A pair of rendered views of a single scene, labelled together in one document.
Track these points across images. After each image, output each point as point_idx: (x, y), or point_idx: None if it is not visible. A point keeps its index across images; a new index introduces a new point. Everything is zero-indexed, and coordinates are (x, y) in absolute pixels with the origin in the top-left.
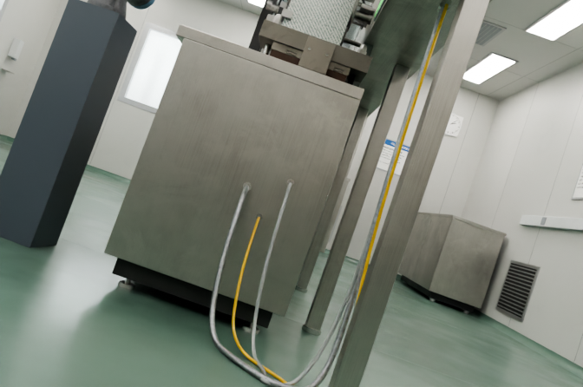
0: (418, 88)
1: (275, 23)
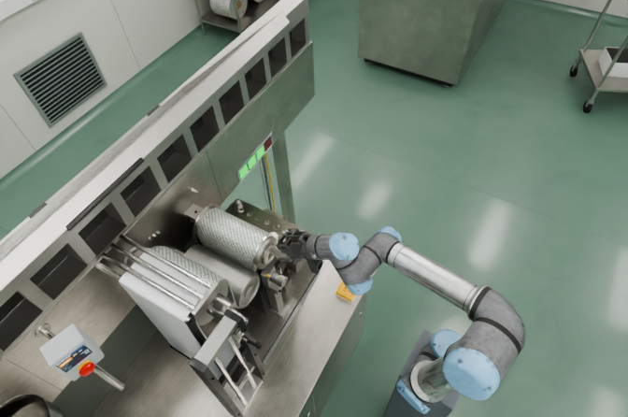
0: (266, 155)
1: (307, 231)
